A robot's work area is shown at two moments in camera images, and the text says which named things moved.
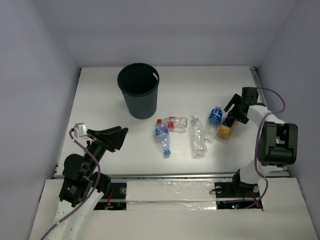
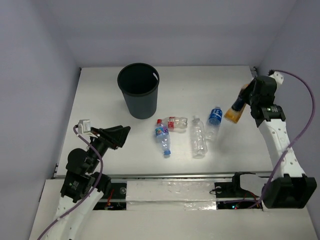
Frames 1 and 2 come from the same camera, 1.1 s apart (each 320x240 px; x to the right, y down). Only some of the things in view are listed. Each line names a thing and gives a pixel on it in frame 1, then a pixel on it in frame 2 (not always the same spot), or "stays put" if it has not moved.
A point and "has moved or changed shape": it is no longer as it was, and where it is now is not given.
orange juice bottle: (224, 132) has moved or changed shape
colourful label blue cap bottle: (162, 136) stays put
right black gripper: (236, 99) → (248, 89)
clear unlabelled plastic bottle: (199, 146) stays put
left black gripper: (104, 139) stays put
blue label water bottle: (215, 118) stays put
